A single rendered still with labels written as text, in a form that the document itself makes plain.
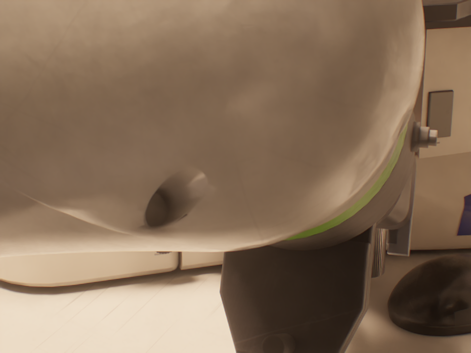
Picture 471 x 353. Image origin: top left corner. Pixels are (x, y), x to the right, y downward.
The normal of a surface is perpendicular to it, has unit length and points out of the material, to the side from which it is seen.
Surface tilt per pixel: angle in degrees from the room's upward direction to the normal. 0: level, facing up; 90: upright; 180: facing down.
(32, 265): 90
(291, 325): 65
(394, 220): 129
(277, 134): 100
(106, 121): 97
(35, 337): 0
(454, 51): 90
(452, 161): 48
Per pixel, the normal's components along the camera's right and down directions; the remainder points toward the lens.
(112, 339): 0.00, -0.95
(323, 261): -0.24, -0.14
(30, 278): -0.05, 0.30
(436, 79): 0.34, 0.29
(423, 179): 0.24, -0.42
